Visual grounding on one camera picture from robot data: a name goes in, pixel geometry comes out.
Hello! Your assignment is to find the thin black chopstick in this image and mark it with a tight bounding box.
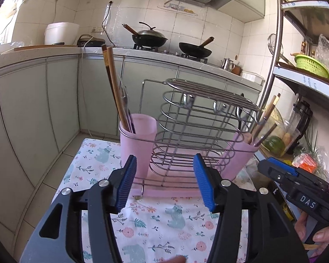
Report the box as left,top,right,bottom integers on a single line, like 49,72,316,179
254,123,277,147

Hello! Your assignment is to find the dark chopstick gold tip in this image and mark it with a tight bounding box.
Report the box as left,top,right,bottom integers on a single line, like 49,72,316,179
252,93,281,141

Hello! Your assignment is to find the black plastic spoon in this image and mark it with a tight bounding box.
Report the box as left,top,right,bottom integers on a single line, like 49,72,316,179
235,106,245,131

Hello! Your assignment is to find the plain brown wooden chopstick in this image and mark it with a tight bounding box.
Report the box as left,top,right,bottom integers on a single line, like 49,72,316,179
102,44,129,130

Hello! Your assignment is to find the brown chopstick gold band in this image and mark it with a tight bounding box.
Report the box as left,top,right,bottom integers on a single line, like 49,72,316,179
104,47,129,131

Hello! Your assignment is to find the person's right hand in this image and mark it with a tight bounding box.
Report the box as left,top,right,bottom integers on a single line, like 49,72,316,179
293,212,329,258

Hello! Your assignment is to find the orange snack packet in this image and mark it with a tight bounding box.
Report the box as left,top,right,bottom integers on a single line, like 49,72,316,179
292,153,317,173

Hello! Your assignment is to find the pink right plastic cup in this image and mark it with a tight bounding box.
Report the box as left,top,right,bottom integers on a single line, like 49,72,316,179
219,132,258,181

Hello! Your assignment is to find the pink plastic cup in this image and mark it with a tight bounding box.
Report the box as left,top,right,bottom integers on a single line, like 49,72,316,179
119,113,157,179
219,132,258,181

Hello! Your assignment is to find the floral bear print cloth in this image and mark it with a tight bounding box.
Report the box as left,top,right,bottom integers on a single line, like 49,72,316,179
54,138,257,263

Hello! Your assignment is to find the black blender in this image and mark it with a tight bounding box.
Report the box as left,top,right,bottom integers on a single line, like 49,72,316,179
287,100,313,154

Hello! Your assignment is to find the pink plastic drip tray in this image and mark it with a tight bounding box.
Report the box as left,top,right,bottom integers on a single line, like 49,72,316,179
131,148,237,199

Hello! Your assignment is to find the pink left plastic cup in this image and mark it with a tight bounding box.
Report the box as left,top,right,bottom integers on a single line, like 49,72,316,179
119,113,157,179

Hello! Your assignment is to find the green plastic basket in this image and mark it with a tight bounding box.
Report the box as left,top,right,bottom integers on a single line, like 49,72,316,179
294,54,329,79

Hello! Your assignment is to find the steel kettle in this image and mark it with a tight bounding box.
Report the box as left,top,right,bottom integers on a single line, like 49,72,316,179
221,58,235,72

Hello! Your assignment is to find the black frying pan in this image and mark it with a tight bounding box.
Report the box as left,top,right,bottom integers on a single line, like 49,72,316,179
179,36,215,59

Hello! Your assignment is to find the white rice cooker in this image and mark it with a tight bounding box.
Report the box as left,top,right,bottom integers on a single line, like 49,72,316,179
44,22,79,45

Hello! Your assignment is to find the black wok with lid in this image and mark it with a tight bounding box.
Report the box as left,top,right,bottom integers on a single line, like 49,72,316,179
122,22,168,48

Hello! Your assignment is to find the metal shelf rack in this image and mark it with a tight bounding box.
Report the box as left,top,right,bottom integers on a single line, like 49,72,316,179
259,0,329,113

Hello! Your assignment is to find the metal wire utensil rack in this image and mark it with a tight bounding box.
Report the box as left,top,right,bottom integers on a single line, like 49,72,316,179
131,78,262,199

